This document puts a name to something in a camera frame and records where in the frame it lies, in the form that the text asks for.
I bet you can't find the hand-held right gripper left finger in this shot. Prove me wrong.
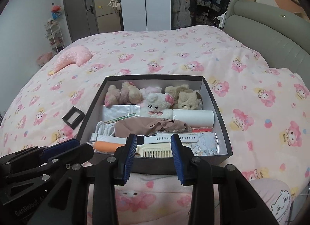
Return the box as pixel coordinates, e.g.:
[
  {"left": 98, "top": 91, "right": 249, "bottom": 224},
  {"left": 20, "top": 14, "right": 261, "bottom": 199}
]
[{"left": 27, "top": 133, "right": 137, "bottom": 225}]

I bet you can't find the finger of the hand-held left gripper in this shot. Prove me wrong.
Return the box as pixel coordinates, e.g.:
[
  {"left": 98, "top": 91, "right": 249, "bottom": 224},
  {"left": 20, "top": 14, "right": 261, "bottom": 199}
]
[
  {"left": 0, "top": 138, "right": 80, "bottom": 175},
  {"left": 0, "top": 143, "right": 94, "bottom": 192}
]

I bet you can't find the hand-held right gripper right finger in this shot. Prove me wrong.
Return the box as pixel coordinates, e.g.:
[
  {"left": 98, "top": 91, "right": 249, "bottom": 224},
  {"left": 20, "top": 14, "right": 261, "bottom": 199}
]
[{"left": 170, "top": 133, "right": 280, "bottom": 225}]

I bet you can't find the black cardboard box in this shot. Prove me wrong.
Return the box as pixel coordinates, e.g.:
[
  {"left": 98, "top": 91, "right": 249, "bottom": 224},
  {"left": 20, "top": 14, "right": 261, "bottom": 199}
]
[{"left": 78, "top": 75, "right": 233, "bottom": 175}]

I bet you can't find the white strap smartwatch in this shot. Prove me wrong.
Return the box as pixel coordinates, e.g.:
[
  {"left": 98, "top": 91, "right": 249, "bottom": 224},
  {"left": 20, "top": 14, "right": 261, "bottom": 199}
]
[{"left": 91, "top": 133, "right": 200, "bottom": 144}]

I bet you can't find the beige comb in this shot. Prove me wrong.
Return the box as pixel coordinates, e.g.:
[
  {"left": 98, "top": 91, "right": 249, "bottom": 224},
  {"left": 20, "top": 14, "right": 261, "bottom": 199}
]
[{"left": 136, "top": 143, "right": 194, "bottom": 159}]

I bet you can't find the clear phone case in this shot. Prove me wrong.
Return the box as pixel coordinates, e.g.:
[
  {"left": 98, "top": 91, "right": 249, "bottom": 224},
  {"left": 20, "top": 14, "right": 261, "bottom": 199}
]
[{"left": 150, "top": 129, "right": 220, "bottom": 156}]

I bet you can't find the taupe cloth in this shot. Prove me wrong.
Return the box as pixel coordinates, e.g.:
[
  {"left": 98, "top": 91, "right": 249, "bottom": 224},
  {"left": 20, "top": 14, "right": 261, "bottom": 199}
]
[{"left": 114, "top": 117, "right": 193, "bottom": 138}]

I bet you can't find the orange tube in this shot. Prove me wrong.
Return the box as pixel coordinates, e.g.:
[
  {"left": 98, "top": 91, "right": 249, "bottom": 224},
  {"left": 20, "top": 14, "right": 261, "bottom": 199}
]
[{"left": 93, "top": 141, "right": 125, "bottom": 154}]

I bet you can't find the white cylindrical bottle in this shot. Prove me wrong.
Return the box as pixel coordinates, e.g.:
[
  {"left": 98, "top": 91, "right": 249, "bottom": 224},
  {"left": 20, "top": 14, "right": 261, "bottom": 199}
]
[{"left": 172, "top": 109, "right": 215, "bottom": 127}]

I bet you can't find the white plastic packet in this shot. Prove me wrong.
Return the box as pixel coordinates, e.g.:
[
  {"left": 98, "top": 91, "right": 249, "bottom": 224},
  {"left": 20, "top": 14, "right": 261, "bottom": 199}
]
[{"left": 101, "top": 104, "right": 141, "bottom": 122}]

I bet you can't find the beige cat plush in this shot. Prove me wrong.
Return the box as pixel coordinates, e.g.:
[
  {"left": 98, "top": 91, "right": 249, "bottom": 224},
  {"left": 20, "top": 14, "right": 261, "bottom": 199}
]
[{"left": 171, "top": 90, "right": 202, "bottom": 110}]

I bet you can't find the white cat plush pink bow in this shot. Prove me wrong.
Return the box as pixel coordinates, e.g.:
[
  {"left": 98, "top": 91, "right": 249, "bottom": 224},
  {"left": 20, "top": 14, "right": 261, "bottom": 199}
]
[{"left": 139, "top": 92, "right": 176, "bottom": 120}]

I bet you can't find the tan bear plush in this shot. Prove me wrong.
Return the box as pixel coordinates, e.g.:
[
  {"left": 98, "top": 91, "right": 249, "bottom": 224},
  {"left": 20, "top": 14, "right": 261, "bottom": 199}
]
[{"left": 121, "top": 81, "right": 144, "bottom": 104}]

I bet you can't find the pink-tan bear plush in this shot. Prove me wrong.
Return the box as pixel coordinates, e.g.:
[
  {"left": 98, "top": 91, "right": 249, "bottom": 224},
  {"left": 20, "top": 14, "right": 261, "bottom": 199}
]
[{"left": 104, "top": 85, "right": 123, "bottom": 108}]

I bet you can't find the light pink plush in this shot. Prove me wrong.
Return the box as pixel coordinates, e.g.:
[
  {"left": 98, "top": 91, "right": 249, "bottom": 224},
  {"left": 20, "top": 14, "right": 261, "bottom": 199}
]
[{"left": 140, "top": 86, "right": 163, "bottom": 97}]

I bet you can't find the beige fluffy plush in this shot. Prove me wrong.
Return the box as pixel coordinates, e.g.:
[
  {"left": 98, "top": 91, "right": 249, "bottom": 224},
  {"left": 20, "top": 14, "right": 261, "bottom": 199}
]
[{"left": 165, "top": 84, "right": 190, "bottom": 95}]

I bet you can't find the pink round cushion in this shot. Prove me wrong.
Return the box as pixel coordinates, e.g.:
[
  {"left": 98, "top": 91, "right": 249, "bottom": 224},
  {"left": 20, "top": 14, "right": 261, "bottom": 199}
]
[{"left": 36, "top": 52, "right": 53, "bottom": 66}]

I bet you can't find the pink plush pillow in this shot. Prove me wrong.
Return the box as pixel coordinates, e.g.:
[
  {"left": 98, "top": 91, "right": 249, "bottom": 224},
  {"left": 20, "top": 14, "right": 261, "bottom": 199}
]
[{"left": 47, "top": 45, "right": 92, "bottom": 75}]

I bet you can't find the person's pajama leg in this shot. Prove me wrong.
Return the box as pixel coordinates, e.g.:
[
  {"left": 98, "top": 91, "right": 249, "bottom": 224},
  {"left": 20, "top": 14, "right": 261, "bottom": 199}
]
[{"left": 249, "top": 179, "right": 295, "bottom": 225}]

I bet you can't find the pink printed blanket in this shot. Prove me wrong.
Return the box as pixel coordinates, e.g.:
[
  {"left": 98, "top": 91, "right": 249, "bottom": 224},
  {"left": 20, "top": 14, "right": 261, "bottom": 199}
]
[{"left": 0, "top": 24, "right": 310, "bottom": 225}]

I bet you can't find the white rack shelf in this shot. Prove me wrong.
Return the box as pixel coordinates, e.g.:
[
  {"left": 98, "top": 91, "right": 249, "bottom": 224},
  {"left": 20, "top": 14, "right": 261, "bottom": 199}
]
[{"left": 44, "top": 19, "right": 66, "bottom": 54}]

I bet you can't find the red and blue toy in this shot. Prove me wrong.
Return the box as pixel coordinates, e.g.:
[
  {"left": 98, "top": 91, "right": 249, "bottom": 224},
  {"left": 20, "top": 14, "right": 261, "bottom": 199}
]
[{"left": 50, "top": 3, "right": 63, "bottom": 20}]

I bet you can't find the dark grey door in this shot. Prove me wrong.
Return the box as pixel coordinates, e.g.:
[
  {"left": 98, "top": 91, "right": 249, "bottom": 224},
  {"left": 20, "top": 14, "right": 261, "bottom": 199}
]
[{"left": 61, "top": 0, "right": 98, "bottom": 43}]

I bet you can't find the beige cabinet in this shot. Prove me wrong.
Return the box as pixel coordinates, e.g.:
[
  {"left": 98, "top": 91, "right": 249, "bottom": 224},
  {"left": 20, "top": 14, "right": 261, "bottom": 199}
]
[{"left": 94, "top": 0, "right": 124, "bottom": 33}]

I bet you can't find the grey-green padded headboard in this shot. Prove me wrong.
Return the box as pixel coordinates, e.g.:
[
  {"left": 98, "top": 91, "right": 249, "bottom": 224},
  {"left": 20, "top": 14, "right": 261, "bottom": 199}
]
[{"left": 222, "top": 0, "right": 310, "bottom": 75}]

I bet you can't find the white wardrobe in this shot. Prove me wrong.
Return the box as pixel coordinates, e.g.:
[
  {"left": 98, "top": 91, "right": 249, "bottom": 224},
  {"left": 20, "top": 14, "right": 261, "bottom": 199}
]
[{"left": 118, "top": 0, "right": 173, "bottom": 32}]

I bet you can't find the dark glass cabinet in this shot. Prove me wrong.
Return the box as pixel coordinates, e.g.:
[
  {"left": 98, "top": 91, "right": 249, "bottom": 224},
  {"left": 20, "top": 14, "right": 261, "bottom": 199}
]
[{"left": 171, "top": 0, "right": 240, "bottom": 30}]

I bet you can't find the black square display frame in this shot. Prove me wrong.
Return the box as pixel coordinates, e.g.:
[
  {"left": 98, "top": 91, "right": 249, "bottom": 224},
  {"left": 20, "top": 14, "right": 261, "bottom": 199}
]
[{"left": 62, "top": 108, "right": 85, "bottom": 130}]

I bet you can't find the white cable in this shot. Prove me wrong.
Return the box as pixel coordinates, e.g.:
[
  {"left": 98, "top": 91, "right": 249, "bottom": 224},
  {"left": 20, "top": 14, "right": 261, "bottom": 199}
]
[{"left": 95, "top": 121, "right": 117, "bottom": 137}]

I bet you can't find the white wall charger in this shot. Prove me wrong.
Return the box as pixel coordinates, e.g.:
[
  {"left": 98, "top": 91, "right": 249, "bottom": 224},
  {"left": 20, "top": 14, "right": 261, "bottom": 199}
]
[{"left": 214, "top": 11, "right": 227, "bottom": 28}]

